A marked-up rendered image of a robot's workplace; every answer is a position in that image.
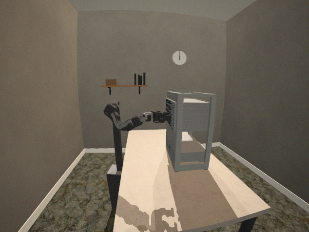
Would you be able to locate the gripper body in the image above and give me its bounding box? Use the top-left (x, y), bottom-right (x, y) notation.
top-left (145, 110), bottom-right (163, 123)

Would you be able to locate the grey server rack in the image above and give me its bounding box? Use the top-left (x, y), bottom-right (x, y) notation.
top-left (166, 92), bottom-right (217, 173)

